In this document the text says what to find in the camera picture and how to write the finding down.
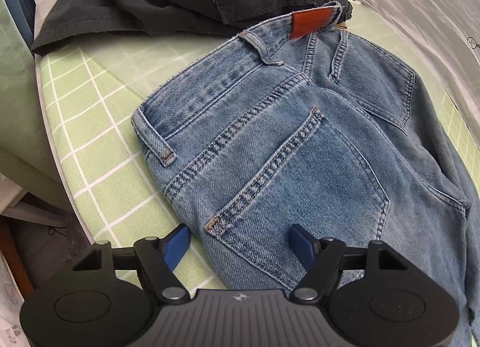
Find pink patterned cloth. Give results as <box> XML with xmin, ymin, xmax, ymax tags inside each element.
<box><xmin>0</xmin><ymin>253</ymin><xmax>31</xmax><ymax>347</ymax></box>

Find carrot print bed sheet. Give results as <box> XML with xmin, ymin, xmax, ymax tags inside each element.
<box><xmin>292</xmin><ymin>0</ymin><xmax>480</xmax><ymax>168</ymax></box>

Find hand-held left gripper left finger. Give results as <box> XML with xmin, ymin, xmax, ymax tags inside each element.
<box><xmin>71</xmin><ymin>224</ymin><xmax>192</xmax><ymax>304</ymax></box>

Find dark blue cloth trim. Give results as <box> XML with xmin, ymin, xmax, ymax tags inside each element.
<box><xmin>0</xmin><ymin>0</ymin><xmax>36</xmax><ymax>48</ymax></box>

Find plain green cloth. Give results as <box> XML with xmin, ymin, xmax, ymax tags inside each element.
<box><xmin>0</xmin><ymin>0</ymin><xmax>72</xmax><ymax>213</ymax></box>

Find blue denim jeans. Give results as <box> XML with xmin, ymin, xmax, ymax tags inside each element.
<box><xmin>130</xmin><ymin>1</ymin><xmax>480</xmax><ymax>347</ymax></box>

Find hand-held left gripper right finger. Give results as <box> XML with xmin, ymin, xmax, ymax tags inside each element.
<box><xmin>289</xmin><ymin>224</ymin><xmax>408</xmax><ymax>303</ymax></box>

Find brown wooden furniture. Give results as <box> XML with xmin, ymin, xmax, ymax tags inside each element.
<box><xmin>0</xmin><ymin>216</ymin><xmax>36</xmax><ymax>303</ymax></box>

